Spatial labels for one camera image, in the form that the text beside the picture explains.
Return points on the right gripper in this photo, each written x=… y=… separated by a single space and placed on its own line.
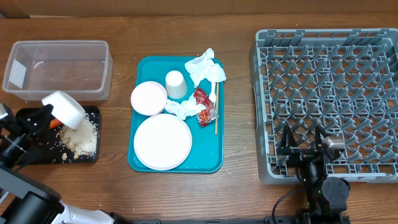
x=300 y=154

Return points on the white plastic fork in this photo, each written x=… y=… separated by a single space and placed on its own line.
x=212 y=95

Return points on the red snack wrapper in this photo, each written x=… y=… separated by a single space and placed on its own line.
x=208 y=113

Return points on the teal serving tray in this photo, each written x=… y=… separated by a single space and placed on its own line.
x=207 y=153

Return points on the pile of rice and peanuts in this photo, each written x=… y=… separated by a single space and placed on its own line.
x=80 y=140

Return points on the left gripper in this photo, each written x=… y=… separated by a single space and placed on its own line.
x=29 y=120

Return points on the large white plate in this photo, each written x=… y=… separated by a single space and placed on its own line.
x=162 y=142

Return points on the clear plastic bin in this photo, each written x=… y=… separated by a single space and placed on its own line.
x=80 y=68

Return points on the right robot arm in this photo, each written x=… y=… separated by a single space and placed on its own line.
x=326 y=196

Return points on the crumpled white napkin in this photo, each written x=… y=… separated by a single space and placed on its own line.
x=184 y=109
x=204 y=67

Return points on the crumpled white napkin top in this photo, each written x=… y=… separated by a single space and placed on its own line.
x=204 y=67

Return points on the wooden chopstick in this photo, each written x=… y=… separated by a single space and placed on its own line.
x=216 y=107

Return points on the grey dishwasher rack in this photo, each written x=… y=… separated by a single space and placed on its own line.
x=344 y=80

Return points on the white bowl with peanuts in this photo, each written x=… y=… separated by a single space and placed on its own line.
x=67 y=110

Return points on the crumpled white napkin middle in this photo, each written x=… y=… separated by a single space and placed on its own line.
x=184 y=109

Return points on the black plastic tray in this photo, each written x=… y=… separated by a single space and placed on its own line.
x=57 y=152

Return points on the orange carrot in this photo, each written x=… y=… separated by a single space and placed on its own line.
x=55 y=123

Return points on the white paper cup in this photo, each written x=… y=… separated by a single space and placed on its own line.
x=175 y=84

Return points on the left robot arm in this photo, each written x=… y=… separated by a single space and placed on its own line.
x=35 y=202

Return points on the pink bowl with food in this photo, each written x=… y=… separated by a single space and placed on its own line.
x=149 y=98

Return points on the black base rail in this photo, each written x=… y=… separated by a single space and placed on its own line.
x=266 y=220

